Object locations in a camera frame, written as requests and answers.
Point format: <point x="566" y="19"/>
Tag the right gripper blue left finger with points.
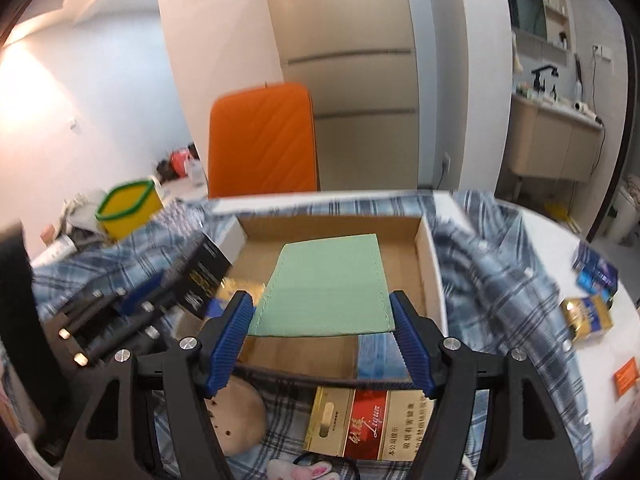
<point x="223" y="338"/>

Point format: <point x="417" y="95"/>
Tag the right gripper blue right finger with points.
<point x="411" y="337"/>

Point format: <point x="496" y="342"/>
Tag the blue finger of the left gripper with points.
<point x="140" y="294"/>

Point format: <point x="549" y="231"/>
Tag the light blue tissue pack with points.
<point x="379" y="358"/>

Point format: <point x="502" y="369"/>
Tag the gold blue Liqun cigarette pack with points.
<point x="227" y="289"/>

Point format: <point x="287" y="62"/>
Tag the black cigarette box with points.
<point x="197" y="274"/>

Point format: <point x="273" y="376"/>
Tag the green fabric pouch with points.
<point x="324" y="288"/>

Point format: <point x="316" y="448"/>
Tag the white pink plush toy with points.
<point x="282" y="470"/>

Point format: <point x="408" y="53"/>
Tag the tan round plush cushion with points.
<point x="238" y="415"/>

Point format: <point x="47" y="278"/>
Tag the gold red Liqun carton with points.
<point x="368" y="424"/>

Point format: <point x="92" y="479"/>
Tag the yellow green-rimmed bin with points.
<point x="128" y="207"/>

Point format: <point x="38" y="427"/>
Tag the studded sparkly fabric piece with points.
<point x="181" y="218"/>

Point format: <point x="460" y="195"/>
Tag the open cardboard box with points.
<point x="253" y="245"/>

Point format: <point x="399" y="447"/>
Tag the blue plaid shirt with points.
<point x="497" y="294"/>

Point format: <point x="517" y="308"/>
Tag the red bag on floor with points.
<point x="180" y="164"/>

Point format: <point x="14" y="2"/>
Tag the gold blue pack on table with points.
<point x="586" y="317"/>

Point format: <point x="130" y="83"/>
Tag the orange chair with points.
<point x="262" y="141"/>

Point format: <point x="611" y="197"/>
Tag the dark blue box on table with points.
<point x="594" y="273"/>

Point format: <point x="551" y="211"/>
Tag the small orange box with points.
<point x="626" y="377"/>

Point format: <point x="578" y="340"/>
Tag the white trash can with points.
<point x="625" y="209"/>

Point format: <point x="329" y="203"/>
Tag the beige bathroom vanity cabinet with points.
<point x="550" y="141"/>

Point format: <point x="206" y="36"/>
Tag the black faucet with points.
<point x="539" y="84"/>

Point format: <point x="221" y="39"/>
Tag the white hair dryer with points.
<point x="585" y="110"/>

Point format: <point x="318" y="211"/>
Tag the beige refrigerator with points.
<point x="356" y="58"/>

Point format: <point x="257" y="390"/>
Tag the mirror cabinet with shelves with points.
<point x="546" y="20"/>

